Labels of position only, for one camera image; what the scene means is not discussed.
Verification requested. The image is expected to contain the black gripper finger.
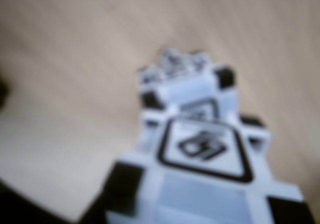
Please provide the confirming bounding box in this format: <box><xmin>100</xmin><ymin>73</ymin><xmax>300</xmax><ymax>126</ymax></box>
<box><xmin>79</xmin><ymin>196</ymin><xmax>110</xmax><ymax>224</ymax></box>

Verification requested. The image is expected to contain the white cube interlocked-hooks glyph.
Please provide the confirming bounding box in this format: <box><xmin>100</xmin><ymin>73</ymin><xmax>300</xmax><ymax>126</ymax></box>
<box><xmin>104</xmin><ymin>114</ymin><xmax>307</xmax><ymax>224</ymax></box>

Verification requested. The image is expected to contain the white cube diamond glyph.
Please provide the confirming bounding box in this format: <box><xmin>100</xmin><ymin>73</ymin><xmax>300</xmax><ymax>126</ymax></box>
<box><xmin>138</xmin><ymin>47</ymin><xmax>212</xmax><ymax>85</ymax></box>

